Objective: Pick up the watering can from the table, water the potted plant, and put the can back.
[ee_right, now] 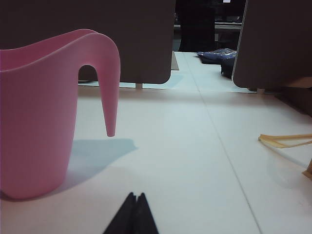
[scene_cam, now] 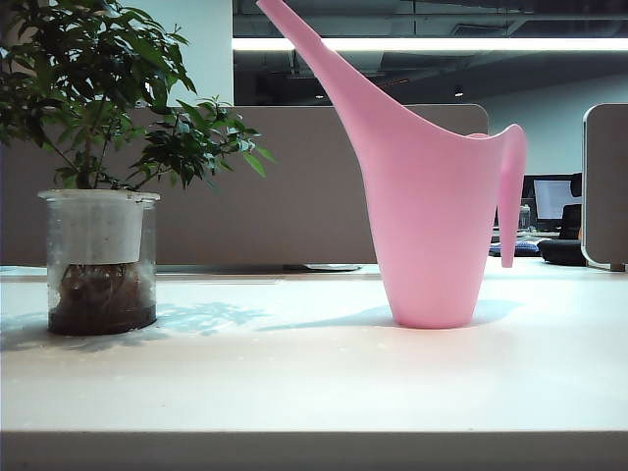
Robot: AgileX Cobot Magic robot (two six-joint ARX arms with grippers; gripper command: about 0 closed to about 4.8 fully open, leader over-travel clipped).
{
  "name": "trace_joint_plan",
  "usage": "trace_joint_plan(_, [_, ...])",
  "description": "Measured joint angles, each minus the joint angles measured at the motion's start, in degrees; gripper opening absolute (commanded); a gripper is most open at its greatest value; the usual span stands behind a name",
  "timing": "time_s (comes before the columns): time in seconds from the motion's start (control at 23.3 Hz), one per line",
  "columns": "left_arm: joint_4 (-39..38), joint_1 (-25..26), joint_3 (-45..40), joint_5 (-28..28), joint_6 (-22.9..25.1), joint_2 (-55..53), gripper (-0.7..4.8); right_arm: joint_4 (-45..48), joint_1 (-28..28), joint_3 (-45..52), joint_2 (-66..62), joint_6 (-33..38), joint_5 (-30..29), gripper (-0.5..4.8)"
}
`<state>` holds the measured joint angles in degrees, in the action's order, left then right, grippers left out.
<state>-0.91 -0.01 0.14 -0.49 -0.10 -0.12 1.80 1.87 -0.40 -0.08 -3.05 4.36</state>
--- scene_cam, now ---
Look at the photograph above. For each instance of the pink plastic watering can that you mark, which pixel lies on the pink plastic watering can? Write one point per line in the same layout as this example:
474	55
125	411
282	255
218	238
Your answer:
427	221

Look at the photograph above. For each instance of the white inner plant pot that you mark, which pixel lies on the white inner plant pot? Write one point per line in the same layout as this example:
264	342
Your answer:
105	230

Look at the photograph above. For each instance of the clear glass plant pot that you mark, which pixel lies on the clear glass plant pot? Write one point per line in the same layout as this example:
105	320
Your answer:
56	294

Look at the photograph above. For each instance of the green leafy plant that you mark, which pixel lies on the green leafy plant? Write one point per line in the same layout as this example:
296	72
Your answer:
88	59

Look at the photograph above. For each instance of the flat grey stand base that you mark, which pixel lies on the flat grey stand base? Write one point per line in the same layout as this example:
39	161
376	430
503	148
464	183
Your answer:
326	267

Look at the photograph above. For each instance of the wide beige desk partition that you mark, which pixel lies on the wide beige desk partition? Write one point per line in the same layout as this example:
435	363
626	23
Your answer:
304	196

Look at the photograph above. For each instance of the blue fabric item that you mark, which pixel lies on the blue fabric item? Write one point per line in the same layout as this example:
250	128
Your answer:
527	245

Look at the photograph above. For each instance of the long ceiling light strip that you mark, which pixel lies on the long ceiling light strip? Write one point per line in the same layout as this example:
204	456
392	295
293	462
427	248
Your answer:
441	43

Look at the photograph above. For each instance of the computer monitor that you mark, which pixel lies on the computer monitor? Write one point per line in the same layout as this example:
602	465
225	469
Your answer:
552	198

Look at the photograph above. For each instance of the black round cushion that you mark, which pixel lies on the black round cushion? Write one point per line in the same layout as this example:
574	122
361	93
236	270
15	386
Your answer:
561	252

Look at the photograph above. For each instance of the black office chair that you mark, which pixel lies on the black office chair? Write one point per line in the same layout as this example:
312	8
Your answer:
571	218

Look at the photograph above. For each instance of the white-edged beige desk partition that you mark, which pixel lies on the white-edged beige desk partition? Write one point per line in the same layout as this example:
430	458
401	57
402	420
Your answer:
606	186

